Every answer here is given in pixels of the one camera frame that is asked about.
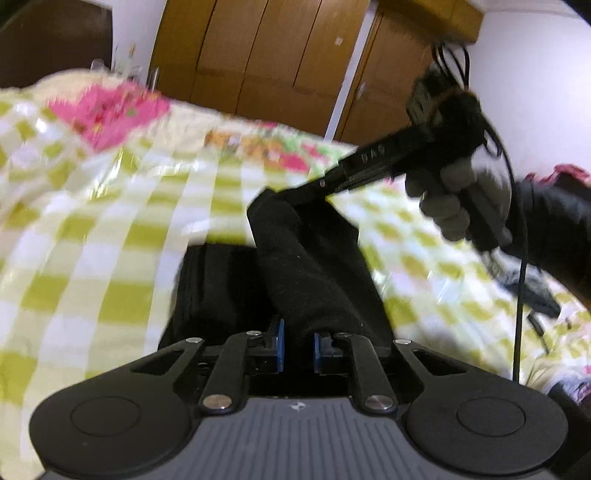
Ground brown wooden wardrobe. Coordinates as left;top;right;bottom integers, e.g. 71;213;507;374
150;0;373;139

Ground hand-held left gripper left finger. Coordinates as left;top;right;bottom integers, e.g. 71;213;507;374
130;316;286;414

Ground checked printed bed blanket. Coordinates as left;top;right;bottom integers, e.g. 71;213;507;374
0;69;591;480

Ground black pants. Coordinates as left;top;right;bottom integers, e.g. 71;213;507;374
159;187;396;352

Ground person's right forearm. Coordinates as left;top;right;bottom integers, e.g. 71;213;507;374
501;171;591;310

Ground dark garment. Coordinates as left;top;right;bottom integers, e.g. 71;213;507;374
503;268;560;319

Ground dark wooden headboard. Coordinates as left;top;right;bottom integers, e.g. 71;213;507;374
0;2;114;88

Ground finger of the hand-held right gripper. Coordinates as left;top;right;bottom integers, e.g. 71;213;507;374
277;124;419;208

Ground brown wooden door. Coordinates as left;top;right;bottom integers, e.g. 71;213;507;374
332;0;484;147

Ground person's right hand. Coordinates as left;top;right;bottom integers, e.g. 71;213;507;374
405;150;513;241

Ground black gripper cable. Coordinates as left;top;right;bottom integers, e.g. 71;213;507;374
431;41;530;386

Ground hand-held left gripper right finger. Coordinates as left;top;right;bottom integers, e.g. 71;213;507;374
313;330;467;414

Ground folded grey cloth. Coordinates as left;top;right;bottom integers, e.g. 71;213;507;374
547;367;591;400

